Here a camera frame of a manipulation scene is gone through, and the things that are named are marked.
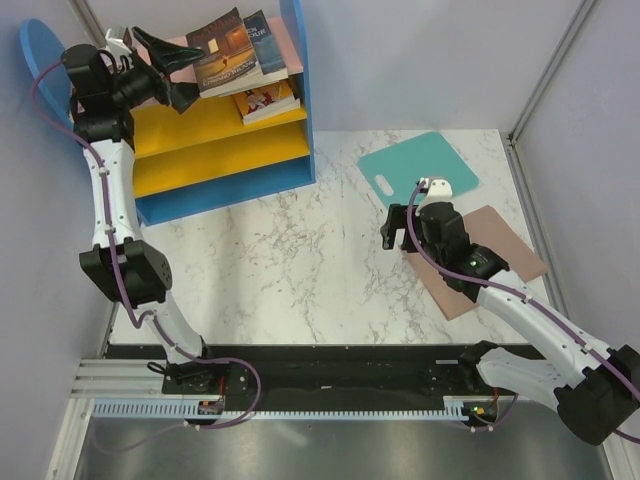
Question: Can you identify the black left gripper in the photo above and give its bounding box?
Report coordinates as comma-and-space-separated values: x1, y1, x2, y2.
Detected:
108, 28, 209, 114

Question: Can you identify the orange night street book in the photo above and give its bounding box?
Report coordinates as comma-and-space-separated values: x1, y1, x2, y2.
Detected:
186, 8, 262, 98

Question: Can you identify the Roald Dahl Charlie book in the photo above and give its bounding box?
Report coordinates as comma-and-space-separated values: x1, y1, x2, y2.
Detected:
232, 80, 301, 125

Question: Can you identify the Nineteen Eighty-Four dark book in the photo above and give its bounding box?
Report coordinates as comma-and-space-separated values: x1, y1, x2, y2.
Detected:
243, 10, 288, 85

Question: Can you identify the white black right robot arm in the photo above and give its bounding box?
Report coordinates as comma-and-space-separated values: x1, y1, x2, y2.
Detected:
380, 202, 639, 445

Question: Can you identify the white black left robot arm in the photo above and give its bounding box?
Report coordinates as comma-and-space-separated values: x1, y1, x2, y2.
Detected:
61, 27, 220, 393

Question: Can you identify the teal plastic file folder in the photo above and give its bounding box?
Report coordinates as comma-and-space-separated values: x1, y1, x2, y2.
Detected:
357, 132, 480, 219

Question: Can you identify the blue pink yellow bookshelf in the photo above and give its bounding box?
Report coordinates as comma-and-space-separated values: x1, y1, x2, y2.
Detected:
20, 1, 315, 225

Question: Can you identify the pink brown file folder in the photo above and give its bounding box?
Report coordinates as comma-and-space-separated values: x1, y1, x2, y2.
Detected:
403, 205, 548, 321

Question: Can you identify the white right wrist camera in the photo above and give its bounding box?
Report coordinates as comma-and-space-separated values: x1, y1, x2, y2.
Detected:
418, 177, 453, 209

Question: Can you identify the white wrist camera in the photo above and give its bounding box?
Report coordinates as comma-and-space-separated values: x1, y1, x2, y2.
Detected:
105, 26, 135, 58
418, 177, 453, 209

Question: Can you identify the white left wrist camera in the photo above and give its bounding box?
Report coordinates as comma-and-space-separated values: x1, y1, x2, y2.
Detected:
105, 26, 135, 58

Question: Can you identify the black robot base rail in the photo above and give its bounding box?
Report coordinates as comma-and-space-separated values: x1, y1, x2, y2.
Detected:
107, 342, 551, 416

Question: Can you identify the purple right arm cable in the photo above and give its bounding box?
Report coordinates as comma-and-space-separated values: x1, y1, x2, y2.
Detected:
405, 180, 640, 444

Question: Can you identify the aluminium frame rail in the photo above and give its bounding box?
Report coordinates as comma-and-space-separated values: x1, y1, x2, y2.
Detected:
71, 359, 163, 399

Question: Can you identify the white slotted cable duct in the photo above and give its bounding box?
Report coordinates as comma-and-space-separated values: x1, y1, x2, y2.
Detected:
91, 398, 489, 421

